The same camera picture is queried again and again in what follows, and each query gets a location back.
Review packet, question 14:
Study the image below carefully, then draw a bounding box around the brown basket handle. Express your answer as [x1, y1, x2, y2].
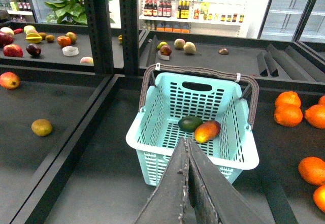
[138, 62, 259, 128]

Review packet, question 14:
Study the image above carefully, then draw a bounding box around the yellow green fruit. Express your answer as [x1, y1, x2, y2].
[31, 119, 53, 137]

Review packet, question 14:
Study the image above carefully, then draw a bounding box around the glass door refrigerator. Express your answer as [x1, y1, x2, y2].
[257, 0, 324, 43]

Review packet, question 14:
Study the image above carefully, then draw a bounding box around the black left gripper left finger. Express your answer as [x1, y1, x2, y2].
[135, 137, 189, 223]

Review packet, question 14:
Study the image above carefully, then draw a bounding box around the green potted plant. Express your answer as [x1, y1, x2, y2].
[44, 0, 115, 26]

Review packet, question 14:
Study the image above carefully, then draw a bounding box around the white shelf with bottles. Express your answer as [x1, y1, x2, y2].
[139, 0, 248, 38]

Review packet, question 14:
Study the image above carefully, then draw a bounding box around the green avocado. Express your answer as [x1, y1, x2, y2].
[178, 116, 203, 133]

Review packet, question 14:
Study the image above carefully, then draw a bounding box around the light blue plastic basket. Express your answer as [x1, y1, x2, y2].
[126, 72, 259, 186]

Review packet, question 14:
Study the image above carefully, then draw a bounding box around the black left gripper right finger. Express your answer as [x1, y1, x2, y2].
[187, 138, 267, 223]

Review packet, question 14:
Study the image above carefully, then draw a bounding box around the orange fruit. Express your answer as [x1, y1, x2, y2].
[274, 91, 301, 108]
[273, 104, 303, 127]
[298, 156, 324, 186]

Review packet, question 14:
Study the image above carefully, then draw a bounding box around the red yellow mango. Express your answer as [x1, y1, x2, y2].
[0, 72, 20, 90]
[194, 120, 221, 143]

